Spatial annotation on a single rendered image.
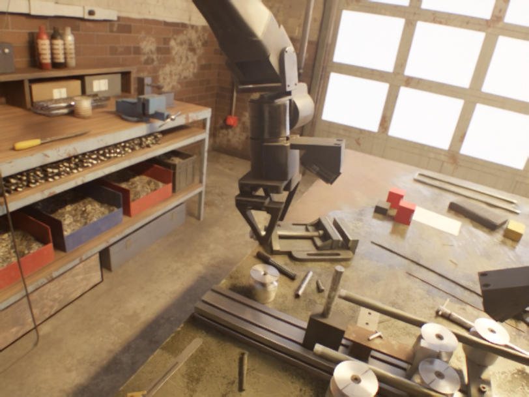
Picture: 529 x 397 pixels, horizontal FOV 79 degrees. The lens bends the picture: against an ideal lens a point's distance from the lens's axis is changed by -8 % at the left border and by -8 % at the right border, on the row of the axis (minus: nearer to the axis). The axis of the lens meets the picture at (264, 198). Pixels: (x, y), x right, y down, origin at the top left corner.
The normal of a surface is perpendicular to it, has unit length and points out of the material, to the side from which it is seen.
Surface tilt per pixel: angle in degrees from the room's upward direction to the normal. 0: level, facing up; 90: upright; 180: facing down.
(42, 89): 91
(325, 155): 90
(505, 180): 90
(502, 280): 30
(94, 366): 0
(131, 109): 90
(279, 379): 0
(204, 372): 0
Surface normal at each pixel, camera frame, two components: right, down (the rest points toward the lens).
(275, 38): 0.87, 0.07
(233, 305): 0.14, -0.89
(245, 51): -0.28, 0.92
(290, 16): -0.41, 0.34
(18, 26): 0.90, 0.29
